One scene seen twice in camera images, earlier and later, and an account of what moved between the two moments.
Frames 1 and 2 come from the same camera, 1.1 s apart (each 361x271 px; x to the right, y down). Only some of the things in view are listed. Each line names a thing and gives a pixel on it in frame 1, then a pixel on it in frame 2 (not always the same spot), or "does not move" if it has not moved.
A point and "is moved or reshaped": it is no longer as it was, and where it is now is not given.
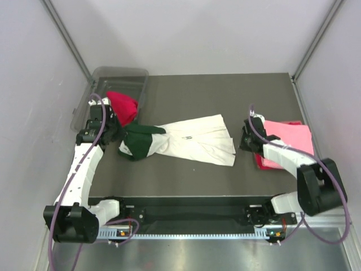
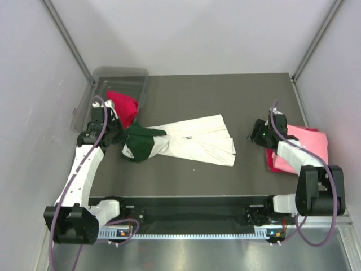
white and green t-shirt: [205, 140] does not move
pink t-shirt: [297, 136] is moved or reshaped
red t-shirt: [259, 158] -> [269, 152]
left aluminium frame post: [56, 19] does not move
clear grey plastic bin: [133, 82] does not move
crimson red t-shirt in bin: [125, 107] does not move
